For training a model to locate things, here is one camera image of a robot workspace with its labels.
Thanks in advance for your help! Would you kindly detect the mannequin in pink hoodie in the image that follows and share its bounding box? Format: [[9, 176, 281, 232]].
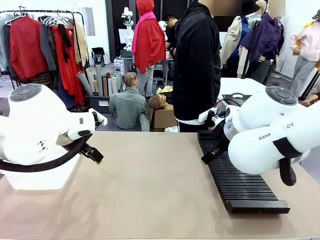
[[289, 9, 320, 100]]

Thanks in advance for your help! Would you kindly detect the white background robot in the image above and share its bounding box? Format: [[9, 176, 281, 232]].
[[121, 6, 135, 51]]

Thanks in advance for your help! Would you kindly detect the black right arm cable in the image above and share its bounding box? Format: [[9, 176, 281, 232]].
[[272, 136, 311, 187]]

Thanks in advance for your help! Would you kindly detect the yellow cloth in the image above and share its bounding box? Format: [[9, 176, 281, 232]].
[[156, 85, 174, 95]]

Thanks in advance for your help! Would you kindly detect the person in black jacket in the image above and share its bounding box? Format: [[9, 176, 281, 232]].
[[172, 0, 222, 133]]

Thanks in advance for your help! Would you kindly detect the cream paper roll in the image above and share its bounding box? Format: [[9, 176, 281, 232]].
[[85, 66, 96, 94]]

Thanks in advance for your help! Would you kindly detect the red coat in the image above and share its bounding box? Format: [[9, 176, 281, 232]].
[[9, 16, 50, 81]]

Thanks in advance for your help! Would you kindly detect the beige garment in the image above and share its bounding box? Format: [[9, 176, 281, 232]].
[[73, 21, 89, 68]]

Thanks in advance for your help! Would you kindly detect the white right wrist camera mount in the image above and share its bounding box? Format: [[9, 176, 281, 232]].
[[198, 107, 218, 123]]

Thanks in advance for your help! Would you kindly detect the mannequin in purple jacket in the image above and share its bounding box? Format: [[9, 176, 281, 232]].
[[238, 0, 286, 86]]

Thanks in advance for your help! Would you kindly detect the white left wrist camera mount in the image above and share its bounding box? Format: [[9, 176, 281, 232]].
[[88, 107, 108, 127]]

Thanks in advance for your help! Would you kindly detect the red dress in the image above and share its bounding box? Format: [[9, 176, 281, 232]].
[[51, 24, 86, 105]]

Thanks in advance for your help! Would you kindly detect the light grey garment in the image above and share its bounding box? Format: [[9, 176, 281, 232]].
[[0, 13, 13, 71]]

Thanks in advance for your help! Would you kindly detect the tall beige paper roll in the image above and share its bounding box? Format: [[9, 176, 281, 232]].
[[95, 63, 104, 97]]

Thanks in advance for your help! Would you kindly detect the background person in black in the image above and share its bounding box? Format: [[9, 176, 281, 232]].
[[164, 15, 181, 60]]

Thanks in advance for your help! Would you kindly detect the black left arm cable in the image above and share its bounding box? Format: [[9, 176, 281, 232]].
[[0, 132, 94, 173]]

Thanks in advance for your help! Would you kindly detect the mannequin head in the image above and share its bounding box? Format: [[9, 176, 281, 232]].
[[148, 94, 174, 111]]

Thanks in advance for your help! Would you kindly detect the black clothes rack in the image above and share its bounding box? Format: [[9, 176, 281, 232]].
[[0, 9, 87, 111]]

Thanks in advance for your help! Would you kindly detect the cardboard box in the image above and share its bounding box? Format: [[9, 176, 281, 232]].
[[149, 104, 180, 133]]

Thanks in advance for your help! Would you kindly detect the black slotted PCB rack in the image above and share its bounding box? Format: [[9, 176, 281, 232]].
[[197, 129, 291, 215]]

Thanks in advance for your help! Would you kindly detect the mannequin in red hooded coat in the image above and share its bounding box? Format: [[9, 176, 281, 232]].
[[131, 0, 167, 97]]

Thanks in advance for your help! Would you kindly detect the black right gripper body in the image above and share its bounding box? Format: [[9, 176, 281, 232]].
[[206, 109, 227, 131]]

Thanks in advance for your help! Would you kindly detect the grey storage crate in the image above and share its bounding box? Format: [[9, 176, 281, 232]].
[[87, 94, 111, 114]]

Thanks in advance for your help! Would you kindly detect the black scarf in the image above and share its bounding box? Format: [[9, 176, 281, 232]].
[[57, 23, 73, 63]]

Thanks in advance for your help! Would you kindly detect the mannequin in beige coat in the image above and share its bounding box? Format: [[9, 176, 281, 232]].
[[219, 0, 268, 78]]

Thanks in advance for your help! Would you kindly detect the grey paper roll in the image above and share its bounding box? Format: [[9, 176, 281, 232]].
[[76, 71, 94, 96]]

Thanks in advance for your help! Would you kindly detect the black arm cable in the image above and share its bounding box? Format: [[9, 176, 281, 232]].
[[0, 132, 94, 173], [272, 136, 311, 187]]

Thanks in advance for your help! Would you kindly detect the clear plastic box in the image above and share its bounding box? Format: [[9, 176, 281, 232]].
[[2, 146, 81, 191]]

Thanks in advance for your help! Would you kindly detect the dark grey garment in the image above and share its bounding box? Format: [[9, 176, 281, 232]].
[[39, 16, 58, 73]]

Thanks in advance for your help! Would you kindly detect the white table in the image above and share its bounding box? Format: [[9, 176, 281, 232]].
[[219, 77, 270, 106]]

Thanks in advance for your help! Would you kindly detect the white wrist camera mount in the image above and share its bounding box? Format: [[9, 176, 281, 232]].
[[198, 107, 218, 123], [88, 107, 108, 127]]

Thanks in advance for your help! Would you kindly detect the seated mannequin in grey jacket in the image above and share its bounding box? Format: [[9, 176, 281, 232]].
[[109, 71, 151, 132]]

